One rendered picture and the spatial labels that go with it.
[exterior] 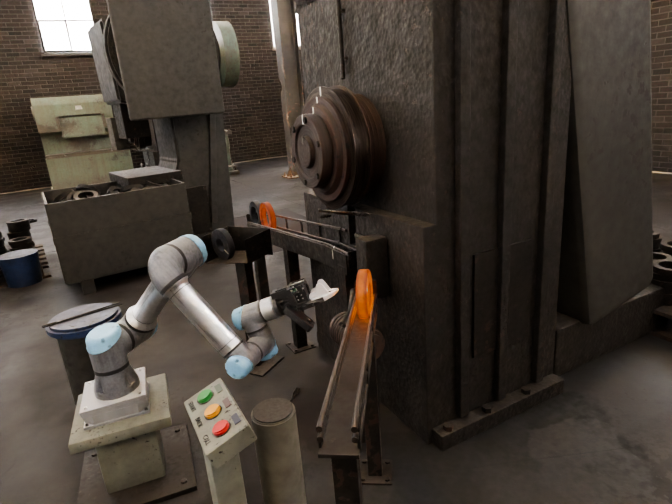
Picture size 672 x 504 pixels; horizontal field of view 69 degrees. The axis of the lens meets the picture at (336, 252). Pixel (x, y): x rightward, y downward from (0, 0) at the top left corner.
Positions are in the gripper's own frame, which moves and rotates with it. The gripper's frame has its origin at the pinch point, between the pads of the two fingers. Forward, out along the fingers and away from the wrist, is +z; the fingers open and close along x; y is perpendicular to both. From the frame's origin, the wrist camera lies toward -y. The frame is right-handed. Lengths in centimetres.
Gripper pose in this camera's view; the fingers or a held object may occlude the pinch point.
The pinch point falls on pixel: (335, 292)
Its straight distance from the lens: 155.5
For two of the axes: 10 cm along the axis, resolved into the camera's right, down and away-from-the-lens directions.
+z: 9.2, -3.3, -2.2
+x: 1.1, -3.1, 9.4
